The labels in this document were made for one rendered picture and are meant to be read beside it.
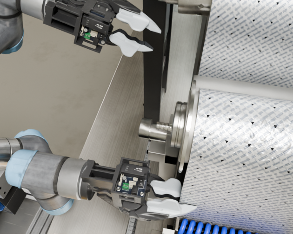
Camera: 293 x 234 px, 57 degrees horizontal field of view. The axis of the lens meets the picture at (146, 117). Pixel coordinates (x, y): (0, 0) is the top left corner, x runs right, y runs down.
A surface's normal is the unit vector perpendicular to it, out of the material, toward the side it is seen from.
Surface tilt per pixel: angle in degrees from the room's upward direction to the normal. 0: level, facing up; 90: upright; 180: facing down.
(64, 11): 84
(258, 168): 79
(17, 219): 0
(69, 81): 0
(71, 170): 6
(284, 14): 71
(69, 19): 22
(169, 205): 90
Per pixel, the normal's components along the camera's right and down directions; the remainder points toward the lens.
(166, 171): -0.20, 0.76
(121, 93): 0.00, -0.64
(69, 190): -0.18, 0.36
